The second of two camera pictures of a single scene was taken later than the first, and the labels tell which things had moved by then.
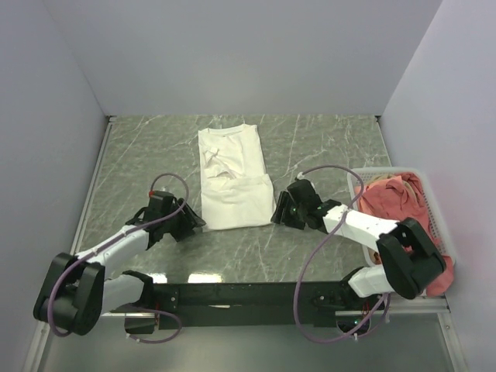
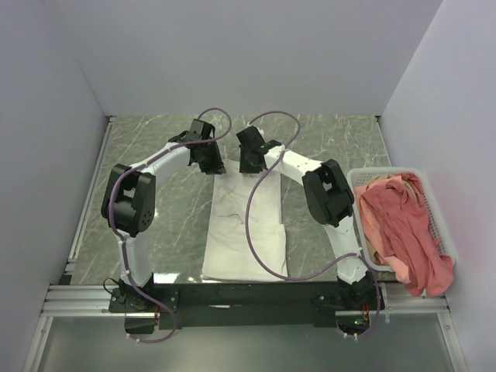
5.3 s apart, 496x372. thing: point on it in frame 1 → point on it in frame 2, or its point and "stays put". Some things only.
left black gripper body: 168,223 → 211,161
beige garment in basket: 384,177 stays put
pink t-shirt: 397,197 stays put
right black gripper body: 293,215 → 246,166
